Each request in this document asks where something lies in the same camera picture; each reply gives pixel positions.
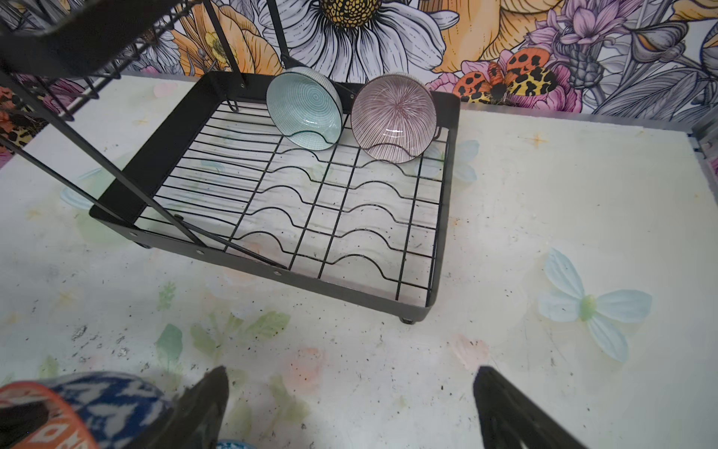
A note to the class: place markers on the black wire dish rack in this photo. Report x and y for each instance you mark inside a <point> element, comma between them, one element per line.
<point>218,181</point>

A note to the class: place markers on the mint green bowl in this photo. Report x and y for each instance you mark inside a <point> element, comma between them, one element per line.
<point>305,107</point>

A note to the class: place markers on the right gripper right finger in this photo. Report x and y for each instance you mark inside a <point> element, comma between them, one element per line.
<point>509,419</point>

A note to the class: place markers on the orange patterned bowl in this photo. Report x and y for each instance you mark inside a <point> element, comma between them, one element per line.
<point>33,416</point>

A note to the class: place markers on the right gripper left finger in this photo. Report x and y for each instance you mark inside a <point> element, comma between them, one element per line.
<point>192,421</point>

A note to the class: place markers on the pink striped bowl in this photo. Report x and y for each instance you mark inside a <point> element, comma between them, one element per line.
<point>394,118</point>

